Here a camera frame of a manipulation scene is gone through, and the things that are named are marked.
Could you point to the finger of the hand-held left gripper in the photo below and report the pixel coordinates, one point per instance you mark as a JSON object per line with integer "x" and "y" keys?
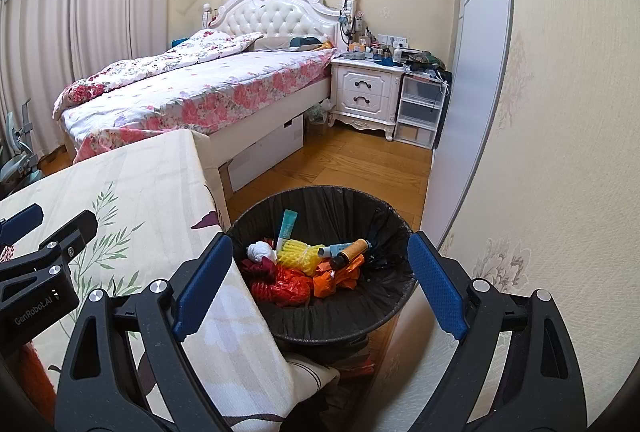
{"x": 82, "y": 224}
{"x": 22, "y": 217}

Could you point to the red foam fruit net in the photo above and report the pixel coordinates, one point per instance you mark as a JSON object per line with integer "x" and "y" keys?
{"x": 287, "y": 289}

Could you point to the white carved nightstand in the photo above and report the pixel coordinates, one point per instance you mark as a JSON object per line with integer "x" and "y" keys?
{"x": 362, "y": 86}

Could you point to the dark red wrapper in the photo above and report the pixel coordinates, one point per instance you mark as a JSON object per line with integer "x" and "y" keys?
{"x": 260, "y": 271}

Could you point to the amber bottle with black cap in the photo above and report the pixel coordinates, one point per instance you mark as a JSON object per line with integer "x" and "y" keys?
{"x": 352, "y": 249}

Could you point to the grey pillow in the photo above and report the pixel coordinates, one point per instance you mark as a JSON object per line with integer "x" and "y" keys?
{"x": 272, "y": 42}

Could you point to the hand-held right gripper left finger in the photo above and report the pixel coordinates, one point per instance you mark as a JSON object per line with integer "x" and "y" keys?
{"x": 202, "y": 287}

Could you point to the white clip fan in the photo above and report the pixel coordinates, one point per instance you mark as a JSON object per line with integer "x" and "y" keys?
{"x": 348, "y": 1}

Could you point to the teal and white tube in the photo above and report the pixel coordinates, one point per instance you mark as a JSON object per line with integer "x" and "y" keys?
{"x": 286, "y": 227}

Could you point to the yellow foam fruit net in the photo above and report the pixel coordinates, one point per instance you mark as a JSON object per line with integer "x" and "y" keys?
{"x": 300, "y": 257}

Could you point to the white cardboard box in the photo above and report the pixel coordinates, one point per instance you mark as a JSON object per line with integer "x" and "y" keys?
{"x": 265, "y": 151}

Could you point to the orange cloth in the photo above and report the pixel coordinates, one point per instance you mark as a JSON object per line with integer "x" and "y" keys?
{"x": 37, "y": 377}

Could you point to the small pale blue tube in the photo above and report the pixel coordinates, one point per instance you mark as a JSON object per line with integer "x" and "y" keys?
{"x": 330, "y": 251}

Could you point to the orange plastic wrapper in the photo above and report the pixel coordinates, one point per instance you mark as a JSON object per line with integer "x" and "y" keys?
{"x": 327, "y": 284}

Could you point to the white sliding door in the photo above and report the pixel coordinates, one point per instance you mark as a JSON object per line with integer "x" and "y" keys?
{"x": 480, "y": 61}

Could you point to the clear plastic drawer unit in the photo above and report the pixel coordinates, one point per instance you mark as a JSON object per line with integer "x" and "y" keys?
{"x": 417, "y": 109}

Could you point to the white bed with tufted headboard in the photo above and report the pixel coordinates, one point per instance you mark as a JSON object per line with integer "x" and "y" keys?
{"x": 240, "y": 81}

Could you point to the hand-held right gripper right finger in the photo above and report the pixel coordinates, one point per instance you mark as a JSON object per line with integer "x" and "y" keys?
{"x": 440, "y": 282}

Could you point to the pink floral quilt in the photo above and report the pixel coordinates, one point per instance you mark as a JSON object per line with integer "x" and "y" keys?
{"x": 150, "y": 66}

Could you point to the black trash bin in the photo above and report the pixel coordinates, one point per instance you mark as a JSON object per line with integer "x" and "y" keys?
{"x": 320, "y": 212}

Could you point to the pile of nightstand clutter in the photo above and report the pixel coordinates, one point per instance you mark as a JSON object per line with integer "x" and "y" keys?
{"x": 395, "y": 54}

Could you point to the clear plastic bag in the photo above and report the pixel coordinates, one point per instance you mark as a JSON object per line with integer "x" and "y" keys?
{"x": 317, "y": 116}

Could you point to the white tissue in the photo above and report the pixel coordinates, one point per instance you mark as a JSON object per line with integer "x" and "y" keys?
{"x": 262, "y": 252}

